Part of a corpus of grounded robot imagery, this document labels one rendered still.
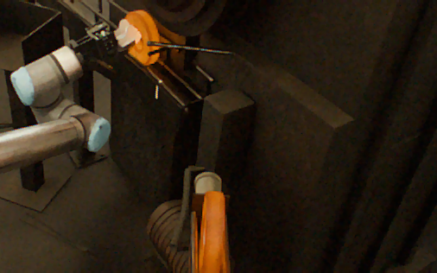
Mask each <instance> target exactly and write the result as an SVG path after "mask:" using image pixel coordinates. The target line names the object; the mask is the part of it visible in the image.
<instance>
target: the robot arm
mask: <svg viewBox="0 0 437 273"><path fill-rule="evenodd" d="M98 24H99V25H98ZM96 25H98V26H97V27H95V28H93V29H91V28H92V27H94V26H96ZM85 30H86V33H87V34H88V36H87V37H85V38H83V39H81V40H80V41H77V42H75V41H74V40H71V41H69V45H70V47H71V48H68V47H64V48H62V49H58V50H56V51H54V52H52V53H51V54H49V55H46V56H44V57H42V58H40V59H39V60H36V61H34V62H32V63H30V64H28V65H27V66H25V67H21V68H20V69H19V70H17V71H16V72H14V73H12V75H11V80H12V83H13V86H14V87H15V89H16V92H17V94H18V96H19V98H20V99H21V101H22V102H23V103H24V104H25V105H29V106H30V108H31V110H32V112H33V113H34V115H35V119H36V121H37V123H39V124H37V125H33V126H29V127H26V128H22V129H19V130H13V131H9V132H4V133H1V134H0V174H3V173H6V172H9V171H11V170H14V169H17V168H22V167H25V166H28V165H30V164H33V163H36V162H40V161H43V160H46V159H48V158H52V157H55V156H60V155H63V154H65V153H68V152H71V151H73V150H76V149H81V148H84V147H85V148H88V150H91V151H98V150H99V149H101V148H102V147H103V146H104V145H105V143H106V141H107V139H108V137H109V135H110V133H111V126H110V124H109V122H108V121H106V120H105V119H103V118H102V117H100V116H98V115H96V114H94V113H92V112H90V111H88V110H87V109H85V108H83V107H81V106H79V105H77V104H75V103H74V102H72V101H70V100H69V99H67V98H65V97H64V96H63V94H62V91H61V89H60V88H61V87H63V86H65V85H67V84H68V83H70V82H72V81H74V80H76V79H77V78H79V77H81V76H83V71H85V70H87V67H90V68H91V69H92V70H94V71H95V72H97V73H99V74H101V75H103V76H104V77H106V78H107V79H111V80H113V79H114V78H116V77H117V74H116V72H115V70H114V68H113V67H111V66H109V65H106V64H105V63H104V62H106V61H111V60H115V59H118V58H119V57H121V56H124V55H126V54H127V53H128V52H130V51H131V50H132V49H133V48H134V47H135V45H136V43H137V42H138V41H139V40H140V38H141V34H140V32H139V31H138V29H136V28H134V27H133V26H132V25H129V23H128V22H127V20H125V19H123V20H121V22H120V25H119V29H118V30H116V31H113V32H111V31H110V30H109V28H108V25H107V24H106V23H105V22H103V21H100V22H97V23H95V24H93V25H92V26H91V27H89V28H87V29H85ZM118 44H119V45H120V46H118Z"/></svg>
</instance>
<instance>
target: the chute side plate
mask: <svg viewBox="0 0 437 273"><path fill-rule="evenodd" d="M35 1H36V2H37V3H38V4H40V5H41V6H43V7H47V8H50V9H54V10H59V11H61V12H62V24H63V27H64V28H67V29H68V30H69V25H68V24H70V25H71V26H72V27H73V28H74V29H75V30H76V37H77V38H78V39H79V40H81V39H83V38H85V37H87V36H88V34H87V33H86V29H87V28H89V27H91V26H90V25H89V24H88V23H87V22H85V21H84V20H83V19H81V18H80V17H78V16H76V15H75V14H74V13H73V12H72V11H71V10H70V9H69V8H68V7H66V6H65V5H64V3H63V2H61V1H60V0H35ZM105 64H106V65H109V66H111V67H113V68H114V70H115V72H116V73H117V74H118V75H119V76H120V77H121V78H122V79H125V80H126V81H127V82H128V83H129V84H130V85H131V86H133V87H134V88H135V89H136V90H137V91H138V92H139V93H141V94H142V96H143V97H144V98H145V99H146V100H147V101H148V102H149V104H150V105H151V106H152V107H153V108H154V109H155V110H156V111H157V112H158V113H159V114H160V115H161V116H162V117H163V112H164V110H165V111H166V112H167V113H168V114H169V115H170V116H171V117H172V118H173V120H174V121H175V122H176V129H175V130H176V131H177V132H178V133H179V134H180V133H181V122H182V112H183V108H182V107H181V106H180V105H179V104H178V103H177V102H176V101H175V100H174V99H173V98H172V97H171V96H170V95H169V94H168V93H167V92H166V91H165V90H164V89H163V88H162V87H161V86H160V85H159V84H158V83H157V82H156V81H154V80H153V79H151V78H150V77H149V76H148V74H147V73H146V72H145V71H143V70H142V69H141V68H140V67H139V66H138V65H137V64H136V63H135V62H134V61H133V60H132V59H130V58H129V57H128V56H127V55H124V56H121V57H119V58H118V59H115V60H111V61H106V62H105ZM156 86H157V98H156V97H155V92H156Z"/></svg>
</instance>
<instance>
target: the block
mask: <svg viewBox="0 0 437 273"><path fill-rule="evenodd" d="M254 108H255V103H254V101H253V100H252V99H251V98H249V97H248V96H247V95H246V94H245V93H243V92H242V90H241V89H239V88H238V87H231V88H229V89H226V90H223V91H221V92H216V93H214V94H211V95H208V96H206V97H205V99H204V104H203V111H202V118H201V125H200V131H199V144H198V151H197V158H196V165H203V166H204V168H205V172H210V173H214V174H216V175H217V176H218V177H219V178H220V180H221V184H223V183H225V182H228V181H230V180H232V179H234V178H237V177H239V176H240V175H241V174H242V172H243V167H244V159H245V155H246V150H247V146H248V143H247V142H248V137H249V133H250V126H251V121H252V117H253V112H254ZM196 165H195V166H196Z"/></svg>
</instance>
